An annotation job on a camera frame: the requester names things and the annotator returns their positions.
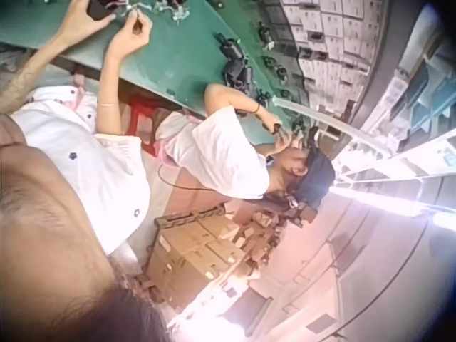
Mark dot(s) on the person's left hand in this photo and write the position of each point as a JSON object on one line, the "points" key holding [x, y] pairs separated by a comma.
{"points": [[76, 25]]}

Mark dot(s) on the person's right hand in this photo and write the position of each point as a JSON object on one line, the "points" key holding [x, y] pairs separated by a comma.
{"points": [[126, 41]]}

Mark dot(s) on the person's right fingers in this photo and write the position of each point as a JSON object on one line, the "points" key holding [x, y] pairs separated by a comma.
{"points": [[143, 25]]}

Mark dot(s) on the small silver metal part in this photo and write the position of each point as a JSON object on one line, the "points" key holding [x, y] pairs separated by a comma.
{"points": [[131, 13]]}

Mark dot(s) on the red plastic stool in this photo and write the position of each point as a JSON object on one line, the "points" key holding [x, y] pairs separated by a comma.
{"points": [[140, 108]]}

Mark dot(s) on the group of black motor parts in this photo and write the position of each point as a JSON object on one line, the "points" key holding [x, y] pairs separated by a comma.
{"points": [[236, 67]]}

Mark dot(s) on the stack of cardboard boxes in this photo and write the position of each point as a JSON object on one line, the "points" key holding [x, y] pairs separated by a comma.
{"points": [[192, 253]]}

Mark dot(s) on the white shelf rack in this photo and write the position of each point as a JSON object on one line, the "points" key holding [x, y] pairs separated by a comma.
{"points": [[409, 117]]}

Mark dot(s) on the silver metal bracket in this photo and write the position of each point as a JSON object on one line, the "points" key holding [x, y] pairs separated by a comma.
{"points": [[179, 13]]}

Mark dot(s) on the wall of white cartons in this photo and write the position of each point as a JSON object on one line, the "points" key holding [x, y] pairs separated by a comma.
{"points": [[331, 39]]}

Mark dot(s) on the white plastic rail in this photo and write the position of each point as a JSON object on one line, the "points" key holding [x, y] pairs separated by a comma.
{"points": [[310, 113]]}

